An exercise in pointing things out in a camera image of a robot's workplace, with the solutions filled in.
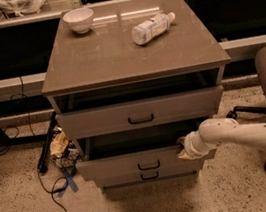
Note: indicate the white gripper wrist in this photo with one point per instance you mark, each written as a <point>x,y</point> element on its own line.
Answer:
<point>190,148</point>

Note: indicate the grey drawer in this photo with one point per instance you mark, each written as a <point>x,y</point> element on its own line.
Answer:
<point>185,168</point>
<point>139,114</point>
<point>134,151</point>

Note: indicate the grey top drawer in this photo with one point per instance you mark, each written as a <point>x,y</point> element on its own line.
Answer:
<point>139,114</point>

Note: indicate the grey drawer cabinet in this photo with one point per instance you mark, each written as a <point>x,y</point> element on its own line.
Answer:
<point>104,67</point>

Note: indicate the grey bottom drawer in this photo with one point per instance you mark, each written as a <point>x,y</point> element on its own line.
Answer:
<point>185,168</point>

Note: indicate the blue tape cross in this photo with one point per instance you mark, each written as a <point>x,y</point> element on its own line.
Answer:
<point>69,174</point>

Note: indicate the snack bags pile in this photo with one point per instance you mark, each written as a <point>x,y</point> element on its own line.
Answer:
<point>62,150</point>

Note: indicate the white plastic bottle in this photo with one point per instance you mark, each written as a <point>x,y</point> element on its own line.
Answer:
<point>152,27</point>

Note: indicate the black power strip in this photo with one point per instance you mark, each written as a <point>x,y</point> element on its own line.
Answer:
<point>41,166</point>

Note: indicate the white ceramic bowl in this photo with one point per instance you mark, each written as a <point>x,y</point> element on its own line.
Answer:
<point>79,20</point>

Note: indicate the white plastic bag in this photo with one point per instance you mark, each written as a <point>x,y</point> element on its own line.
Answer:
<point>21,7</point>

